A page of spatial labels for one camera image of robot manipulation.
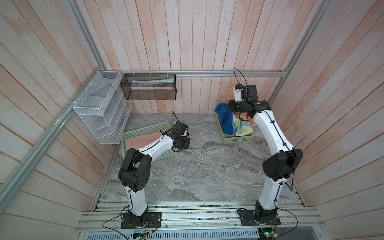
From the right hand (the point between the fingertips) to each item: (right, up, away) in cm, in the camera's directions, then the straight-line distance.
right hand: (227, 105), depth 86 cm
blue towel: (+1, -7, +7) cm, 10 cm away
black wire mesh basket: (-51, +16, +18) cm, 56 cm away
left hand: (-24, -25, +7) cm, 36 cm away
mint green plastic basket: (-47, -13, +19) cm, 53 cm away
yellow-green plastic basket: (+6, -20, +12) cm, 25 cm away
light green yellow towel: (+15, -13, +15) cm, 25 cm away
